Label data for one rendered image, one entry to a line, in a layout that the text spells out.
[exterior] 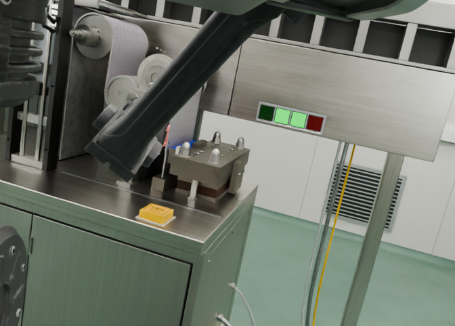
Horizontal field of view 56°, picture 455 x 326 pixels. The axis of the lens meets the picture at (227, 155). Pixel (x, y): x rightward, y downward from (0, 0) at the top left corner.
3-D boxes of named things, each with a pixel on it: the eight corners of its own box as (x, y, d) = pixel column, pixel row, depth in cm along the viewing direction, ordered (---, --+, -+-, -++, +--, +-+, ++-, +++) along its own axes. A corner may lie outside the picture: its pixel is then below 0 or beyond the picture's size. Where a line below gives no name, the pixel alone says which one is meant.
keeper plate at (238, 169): (227, 192, 147) (233, 161, 145) (235, 186, 156) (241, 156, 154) (235, 194, 146) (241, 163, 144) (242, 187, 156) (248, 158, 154)
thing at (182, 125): (164, 152, 137) (173, 95, 134) (190, 144, 160) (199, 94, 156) (165, 153, 137) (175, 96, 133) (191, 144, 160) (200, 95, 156)
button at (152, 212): (137, 217, 113) (139, 209, 112) (149, 210, 119) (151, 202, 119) (162, 225, 111) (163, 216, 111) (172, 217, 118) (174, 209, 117)
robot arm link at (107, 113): (165, 147, 68) (110, 102, 65) (141, 174, 68) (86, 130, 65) (164, 117, 109) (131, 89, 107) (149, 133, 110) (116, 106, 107)
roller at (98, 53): (72, 55, 142) (77, 11, 139) (112, 59, 165) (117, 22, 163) (110, 62, 138) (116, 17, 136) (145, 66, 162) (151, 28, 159)
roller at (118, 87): (102, 108, 141) (107, 72, 138) (139, 105, 165) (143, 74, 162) (135, 116, 138) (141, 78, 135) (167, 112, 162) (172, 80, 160)
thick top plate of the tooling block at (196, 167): (168, 173, 134) (172, 154, 133) (209, 154, 172) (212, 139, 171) (217, 186, 130) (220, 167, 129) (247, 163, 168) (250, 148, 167)
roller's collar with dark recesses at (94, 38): (72, 43, 134) (75, 22, 133) (84, 45, 140) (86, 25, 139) (90, 47, 133) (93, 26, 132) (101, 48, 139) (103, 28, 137)
